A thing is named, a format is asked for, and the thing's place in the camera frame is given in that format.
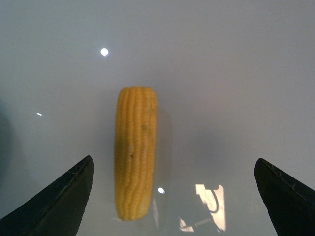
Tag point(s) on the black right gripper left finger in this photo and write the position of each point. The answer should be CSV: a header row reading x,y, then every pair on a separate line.
x,y
58,209

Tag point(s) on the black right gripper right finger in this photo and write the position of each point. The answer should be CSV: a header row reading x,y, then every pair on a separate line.
x,y
289,202

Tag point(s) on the yellow corn cob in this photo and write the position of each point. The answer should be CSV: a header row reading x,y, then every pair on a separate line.
x,y
134,151

